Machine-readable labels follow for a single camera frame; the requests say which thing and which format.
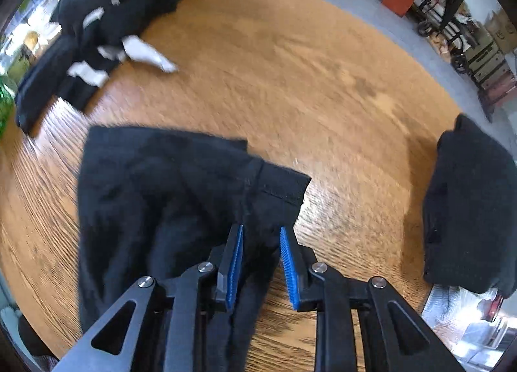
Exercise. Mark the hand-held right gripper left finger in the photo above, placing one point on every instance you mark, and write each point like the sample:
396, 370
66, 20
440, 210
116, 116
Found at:
235, 267

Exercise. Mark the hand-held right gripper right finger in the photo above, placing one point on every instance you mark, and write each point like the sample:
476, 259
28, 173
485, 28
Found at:
290, 271

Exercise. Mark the black t-shirt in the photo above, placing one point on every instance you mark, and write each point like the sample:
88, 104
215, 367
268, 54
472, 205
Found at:
153, 186

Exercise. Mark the folded black sweater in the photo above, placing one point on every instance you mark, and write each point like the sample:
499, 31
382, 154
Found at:
468, 202

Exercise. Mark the black white-striped garment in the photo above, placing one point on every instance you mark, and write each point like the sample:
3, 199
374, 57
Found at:
48, 73

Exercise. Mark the pink suitcase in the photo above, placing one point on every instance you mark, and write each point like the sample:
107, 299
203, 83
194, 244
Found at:
501, 95

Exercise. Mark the olive green suitcase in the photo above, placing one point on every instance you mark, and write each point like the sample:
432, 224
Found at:
482, 55
490, 73

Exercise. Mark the black wheeled cart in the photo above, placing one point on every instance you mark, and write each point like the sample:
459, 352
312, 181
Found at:
454, 4

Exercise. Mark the brown cardboard box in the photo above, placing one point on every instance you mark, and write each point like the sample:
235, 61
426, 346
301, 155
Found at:
503, 32

